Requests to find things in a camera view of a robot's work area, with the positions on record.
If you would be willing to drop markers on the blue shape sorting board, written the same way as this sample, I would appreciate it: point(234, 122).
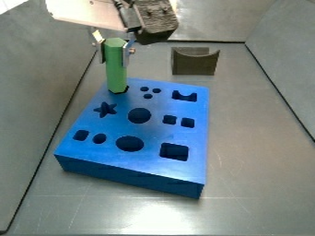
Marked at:
point(143, 137)

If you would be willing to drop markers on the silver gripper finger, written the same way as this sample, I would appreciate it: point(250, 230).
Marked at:
point(99, 43)
point(127, 51)

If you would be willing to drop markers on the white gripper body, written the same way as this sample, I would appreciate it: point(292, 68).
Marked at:
point(95, 13)

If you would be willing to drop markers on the green hexagonal prism peg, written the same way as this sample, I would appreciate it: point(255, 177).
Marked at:
point(115, 70)

